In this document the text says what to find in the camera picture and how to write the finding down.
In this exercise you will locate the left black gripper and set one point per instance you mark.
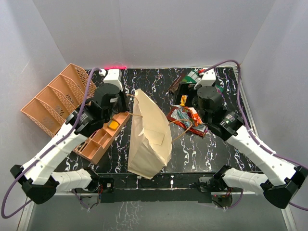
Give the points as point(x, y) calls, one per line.
point(125, 100)

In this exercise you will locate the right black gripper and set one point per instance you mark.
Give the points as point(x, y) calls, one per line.
point(185, 89)

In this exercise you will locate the yellow M&M candy bag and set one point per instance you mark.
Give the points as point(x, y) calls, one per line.
point(183, 100)

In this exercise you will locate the green snack bag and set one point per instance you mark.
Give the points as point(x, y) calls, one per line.
point(193, 77)

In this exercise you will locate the red snack packet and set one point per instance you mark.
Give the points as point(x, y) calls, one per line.
point(199, 130)

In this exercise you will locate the teal snack packet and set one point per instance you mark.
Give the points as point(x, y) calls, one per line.
point(181, 116)

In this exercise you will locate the brown kettle chips bag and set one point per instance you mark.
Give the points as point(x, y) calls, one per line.
point(176, 83)

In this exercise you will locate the brown paper bag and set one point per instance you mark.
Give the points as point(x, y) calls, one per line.
point(150, 147)

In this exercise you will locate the purple snack bag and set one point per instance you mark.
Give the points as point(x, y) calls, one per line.
point(219, 89)

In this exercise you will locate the orange snack packet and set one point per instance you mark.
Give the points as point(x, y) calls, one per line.
point(192, 113)

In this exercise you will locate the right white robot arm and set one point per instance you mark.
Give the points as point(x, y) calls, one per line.
point(225, 129)

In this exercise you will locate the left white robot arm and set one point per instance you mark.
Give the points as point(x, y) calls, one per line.
point(38, 178)

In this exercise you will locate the yellow orange small item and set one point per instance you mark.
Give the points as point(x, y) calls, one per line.
point(113, 125)

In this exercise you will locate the pink compartment tray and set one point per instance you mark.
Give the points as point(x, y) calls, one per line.
point(96, 146)

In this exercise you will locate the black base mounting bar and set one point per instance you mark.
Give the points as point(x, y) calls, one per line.
point(163, 187)

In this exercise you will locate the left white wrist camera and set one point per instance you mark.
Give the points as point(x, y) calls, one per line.
point(112, 76)

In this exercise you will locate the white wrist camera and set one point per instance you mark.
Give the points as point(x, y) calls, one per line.
point(208, 78)
point(112, 76)

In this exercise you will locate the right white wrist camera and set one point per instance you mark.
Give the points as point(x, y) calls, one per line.
point(208, 78)

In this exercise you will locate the aluminium frame rail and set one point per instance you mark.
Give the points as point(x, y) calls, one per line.
point(275, 181)

